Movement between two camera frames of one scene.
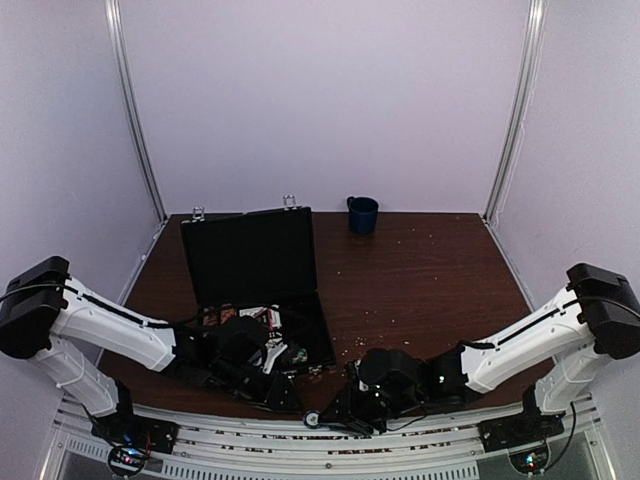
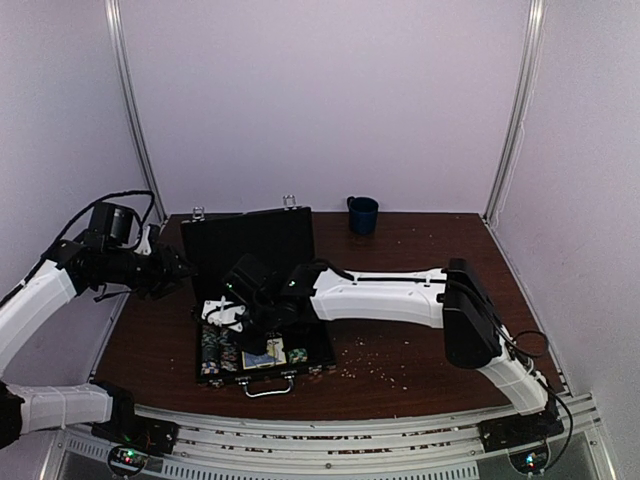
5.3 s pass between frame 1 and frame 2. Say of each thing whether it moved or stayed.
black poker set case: stayed
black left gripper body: moved
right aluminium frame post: stayed
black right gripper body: moved
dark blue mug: stayed
